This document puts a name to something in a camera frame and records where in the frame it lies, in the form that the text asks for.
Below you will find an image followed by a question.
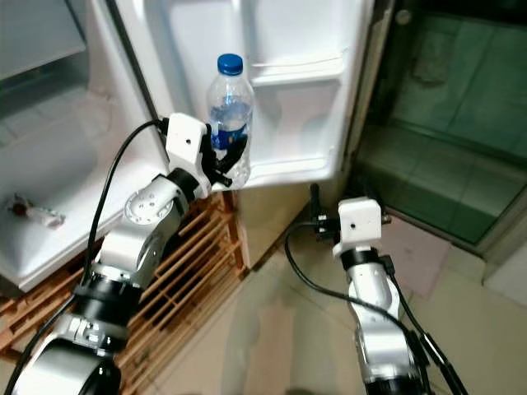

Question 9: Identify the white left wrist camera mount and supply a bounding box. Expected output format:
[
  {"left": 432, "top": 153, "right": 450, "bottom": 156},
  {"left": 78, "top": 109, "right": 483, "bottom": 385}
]
[{"left": 165, "top": 114, "right": 211, "bottom": 178}]

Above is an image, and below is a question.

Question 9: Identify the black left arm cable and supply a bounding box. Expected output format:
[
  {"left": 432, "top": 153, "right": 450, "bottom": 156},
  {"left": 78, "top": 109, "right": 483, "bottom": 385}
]
[{"left": 4, "top": 119, "right": 174, "bottom": 395}]

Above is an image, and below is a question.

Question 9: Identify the small grey steel fridge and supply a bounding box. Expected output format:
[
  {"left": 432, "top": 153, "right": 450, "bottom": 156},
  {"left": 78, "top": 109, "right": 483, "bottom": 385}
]
[{"left": 0, "top": 0, "right": 375, "bottom": 297}]

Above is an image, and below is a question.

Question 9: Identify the clear blue capped water bottle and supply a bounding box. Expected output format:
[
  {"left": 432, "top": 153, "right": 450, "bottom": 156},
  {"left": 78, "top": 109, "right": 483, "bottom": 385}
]
[{"left": 206, "top": 53, "right": 254, "bottom": 188}]

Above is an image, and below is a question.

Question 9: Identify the wooden slatted rack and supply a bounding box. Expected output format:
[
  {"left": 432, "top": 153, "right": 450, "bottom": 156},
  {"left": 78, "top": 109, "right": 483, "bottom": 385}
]
[{"left": 0, "top": 193, "right": 248, "bottom": 388}]

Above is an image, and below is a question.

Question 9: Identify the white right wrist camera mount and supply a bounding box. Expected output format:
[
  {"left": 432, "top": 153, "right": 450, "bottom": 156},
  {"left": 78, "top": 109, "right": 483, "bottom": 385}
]
[{"left": 333, "top": 197, "right": 382, "bottom": 258}]

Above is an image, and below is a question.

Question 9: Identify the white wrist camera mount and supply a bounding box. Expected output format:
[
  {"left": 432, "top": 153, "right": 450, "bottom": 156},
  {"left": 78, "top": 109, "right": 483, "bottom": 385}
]
[
  {"left": 333, "top": 197, "right": 382, "bottom": 258},
  {"left": 165, "top": 114, "right": 211, "bottom": 178}
]

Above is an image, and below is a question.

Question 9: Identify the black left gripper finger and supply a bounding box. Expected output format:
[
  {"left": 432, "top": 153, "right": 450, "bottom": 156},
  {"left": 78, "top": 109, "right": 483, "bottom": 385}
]
[{"left": 210, "top": 136, "right": 252, "bottom": 165}]

